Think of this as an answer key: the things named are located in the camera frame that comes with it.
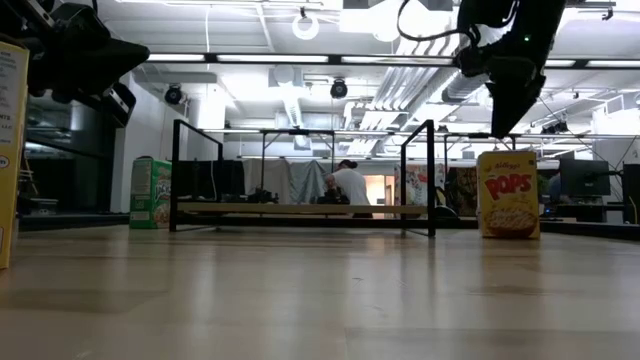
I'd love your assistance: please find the black background metal frame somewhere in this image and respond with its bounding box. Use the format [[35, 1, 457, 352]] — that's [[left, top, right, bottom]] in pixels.
[[258, 128, 337, 206]]

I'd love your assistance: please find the black computer monitor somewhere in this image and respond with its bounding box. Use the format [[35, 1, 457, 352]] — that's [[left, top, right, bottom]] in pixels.
[[559, 158, 612, 198], [622, 163, 640, 225]]

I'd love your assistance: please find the colourful poster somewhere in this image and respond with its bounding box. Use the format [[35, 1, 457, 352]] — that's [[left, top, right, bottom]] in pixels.
[[394, 163, 430, 206]]

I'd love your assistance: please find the white round ceiling lamp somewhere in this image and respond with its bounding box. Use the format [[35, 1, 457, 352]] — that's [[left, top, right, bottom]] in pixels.
[[291, 12, 321, 42]]

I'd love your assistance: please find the green Apple Jacks cereal box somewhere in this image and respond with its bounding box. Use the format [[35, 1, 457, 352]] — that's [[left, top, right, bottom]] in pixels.
[[128, 156, 174, 231]]

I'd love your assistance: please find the black metal wood shelf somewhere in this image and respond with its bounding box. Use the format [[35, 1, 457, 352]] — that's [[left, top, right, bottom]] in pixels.
[[168, 118, 437, 239]]

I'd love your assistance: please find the yellow Corn Pops cereal box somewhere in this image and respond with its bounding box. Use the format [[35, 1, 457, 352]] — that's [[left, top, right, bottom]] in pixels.
[[0, 39, 30, 271], [476, 150, 542, 240]]

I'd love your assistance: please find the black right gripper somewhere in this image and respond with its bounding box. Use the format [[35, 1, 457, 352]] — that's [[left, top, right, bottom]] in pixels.
[[455, 24, 559, 139]]

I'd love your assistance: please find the black overhead light bar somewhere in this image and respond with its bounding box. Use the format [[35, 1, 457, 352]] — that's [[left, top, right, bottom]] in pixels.
[[144, 52, 640, 70]]

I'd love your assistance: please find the dark monitor row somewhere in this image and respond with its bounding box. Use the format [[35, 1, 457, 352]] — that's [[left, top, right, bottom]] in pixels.
[[177, 159, 246, 201]]

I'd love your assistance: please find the black metal table frame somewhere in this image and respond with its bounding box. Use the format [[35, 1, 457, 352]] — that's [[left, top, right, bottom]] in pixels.
[[18, 212, 640, 242]]

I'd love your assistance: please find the silver air duct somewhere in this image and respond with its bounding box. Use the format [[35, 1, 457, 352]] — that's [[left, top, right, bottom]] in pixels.
[[442, 69, 494, 104]]

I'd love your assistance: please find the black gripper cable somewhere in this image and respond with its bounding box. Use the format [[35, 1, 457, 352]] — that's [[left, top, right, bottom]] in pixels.
[[397, 0, 481, 45]]

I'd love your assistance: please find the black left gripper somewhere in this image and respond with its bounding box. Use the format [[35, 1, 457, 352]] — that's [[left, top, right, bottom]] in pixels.
[[19, 0, 150, 129]]

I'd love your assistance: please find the person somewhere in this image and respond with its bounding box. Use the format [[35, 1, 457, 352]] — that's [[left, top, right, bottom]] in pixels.
[[323, 159, 374, 220]]

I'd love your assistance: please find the grey cloth cover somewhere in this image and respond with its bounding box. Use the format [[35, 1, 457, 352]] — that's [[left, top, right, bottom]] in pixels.
[[243, 158, 329, 205]]

